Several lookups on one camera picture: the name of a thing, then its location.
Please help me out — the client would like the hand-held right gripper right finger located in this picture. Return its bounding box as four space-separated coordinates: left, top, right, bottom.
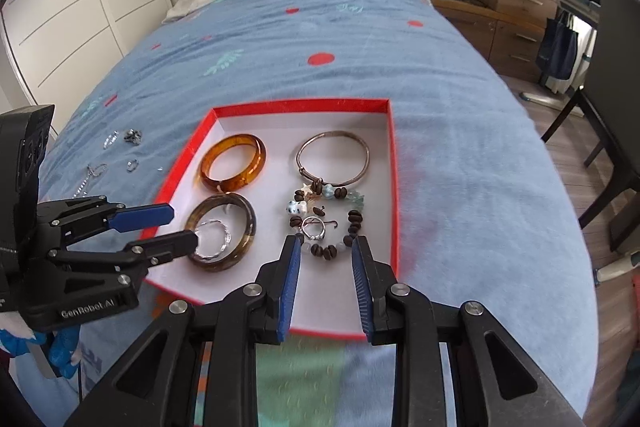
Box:
350 234 586 427

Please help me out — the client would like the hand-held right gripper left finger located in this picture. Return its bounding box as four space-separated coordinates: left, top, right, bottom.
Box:
62 234 303 427

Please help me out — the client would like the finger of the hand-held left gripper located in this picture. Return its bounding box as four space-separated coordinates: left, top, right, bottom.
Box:
37 195 175 254
50 229 200 289

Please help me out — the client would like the wavy silver ring bracelet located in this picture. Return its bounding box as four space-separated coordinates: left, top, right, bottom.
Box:
192 219 232 259

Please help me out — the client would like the dark brown bangle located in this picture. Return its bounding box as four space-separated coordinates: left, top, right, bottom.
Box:
185 193 258 273

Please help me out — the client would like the amber bangle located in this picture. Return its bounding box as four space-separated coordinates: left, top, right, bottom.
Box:
200 134 267 194

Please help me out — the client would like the beaded bracelet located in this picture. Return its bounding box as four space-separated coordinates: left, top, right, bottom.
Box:
287 179 368 262

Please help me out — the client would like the thin silver bangle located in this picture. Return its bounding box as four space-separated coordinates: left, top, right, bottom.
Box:
295 131 371 188

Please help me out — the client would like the red shallow box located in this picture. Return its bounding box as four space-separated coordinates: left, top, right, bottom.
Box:
140 98 401 340

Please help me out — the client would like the person's left hand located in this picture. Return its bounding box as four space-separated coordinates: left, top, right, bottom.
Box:
0 324 83 380

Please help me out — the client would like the low wooden nightstand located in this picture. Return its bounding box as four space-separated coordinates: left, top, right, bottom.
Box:
430 0 548 82

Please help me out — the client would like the dark blue hanging bag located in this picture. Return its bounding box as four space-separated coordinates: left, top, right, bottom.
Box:
537 17 581 80

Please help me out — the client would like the dark chair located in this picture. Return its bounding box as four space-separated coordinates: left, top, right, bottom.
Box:
540 0 640 253

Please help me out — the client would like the silver chain necklace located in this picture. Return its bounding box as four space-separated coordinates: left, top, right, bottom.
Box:
71 163 108 198

